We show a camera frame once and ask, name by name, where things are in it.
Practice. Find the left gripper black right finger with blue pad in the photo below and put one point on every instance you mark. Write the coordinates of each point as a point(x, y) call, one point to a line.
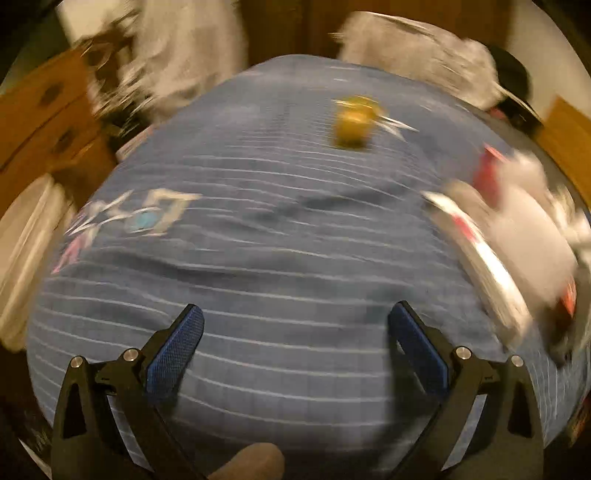
point(508, 440)

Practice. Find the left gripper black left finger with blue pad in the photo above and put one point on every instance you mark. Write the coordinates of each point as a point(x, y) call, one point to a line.
point(106, 423)

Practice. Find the operator thumb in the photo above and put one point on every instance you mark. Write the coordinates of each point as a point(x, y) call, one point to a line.
point(260, 461)

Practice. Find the white red crumpled wrapper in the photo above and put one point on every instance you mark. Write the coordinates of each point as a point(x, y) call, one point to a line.
point(526, 248)

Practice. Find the white bedsheet edge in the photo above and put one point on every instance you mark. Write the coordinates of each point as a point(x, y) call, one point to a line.
point(31, 228)

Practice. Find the blue striped bed blanket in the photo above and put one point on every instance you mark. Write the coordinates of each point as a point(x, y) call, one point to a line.
point(295, 250)

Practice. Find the brown wooden nightstand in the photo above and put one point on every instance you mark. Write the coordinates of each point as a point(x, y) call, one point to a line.
point(48, 127)

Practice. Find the black cap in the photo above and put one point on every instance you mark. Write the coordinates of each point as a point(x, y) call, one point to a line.
point(514, 108)

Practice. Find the grey pillow right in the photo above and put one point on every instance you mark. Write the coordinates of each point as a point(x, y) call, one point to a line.
point(463, 68)

